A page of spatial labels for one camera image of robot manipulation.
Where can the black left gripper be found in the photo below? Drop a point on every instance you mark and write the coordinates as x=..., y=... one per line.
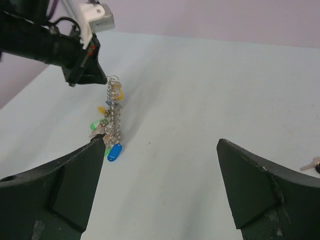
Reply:
x=87, y=69

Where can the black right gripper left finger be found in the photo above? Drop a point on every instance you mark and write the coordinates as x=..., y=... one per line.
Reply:
x=54, y=200

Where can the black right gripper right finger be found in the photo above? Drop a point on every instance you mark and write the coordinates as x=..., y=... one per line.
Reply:
x=268, y=201

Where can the metal band with key rings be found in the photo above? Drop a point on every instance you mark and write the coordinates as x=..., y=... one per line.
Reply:
x=114, y=112

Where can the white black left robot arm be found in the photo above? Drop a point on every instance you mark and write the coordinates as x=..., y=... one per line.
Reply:
x=27, y=30

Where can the green plastic key tag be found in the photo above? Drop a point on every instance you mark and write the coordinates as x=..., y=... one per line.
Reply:
x=95, y=124

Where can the silver key with black tag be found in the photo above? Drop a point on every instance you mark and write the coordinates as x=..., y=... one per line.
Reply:
x=311, y=165

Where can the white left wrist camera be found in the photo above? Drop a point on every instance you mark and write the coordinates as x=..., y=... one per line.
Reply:
x=93, y=18

